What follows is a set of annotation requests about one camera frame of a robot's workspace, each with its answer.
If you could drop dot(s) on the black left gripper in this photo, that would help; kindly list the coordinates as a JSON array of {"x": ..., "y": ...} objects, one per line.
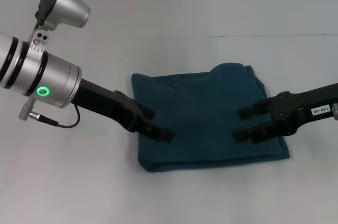
[{"x": 105, "y": 102}]

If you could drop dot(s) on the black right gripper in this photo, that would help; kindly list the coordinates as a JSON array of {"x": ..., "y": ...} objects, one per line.
[{"x": 295, "y": 110}]

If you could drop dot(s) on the teal blue shirt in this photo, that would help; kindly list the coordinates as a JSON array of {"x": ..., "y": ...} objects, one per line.
[{"x": 200, "y": 107}]

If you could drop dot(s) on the silver metal connector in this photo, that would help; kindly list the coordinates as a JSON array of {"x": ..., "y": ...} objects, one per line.
[
  {"x": 25, "y": 111},
  {"x": 335, "y": 112}
]

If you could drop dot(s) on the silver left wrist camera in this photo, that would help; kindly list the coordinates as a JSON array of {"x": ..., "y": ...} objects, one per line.
[{"x": 68, "y": 7}]

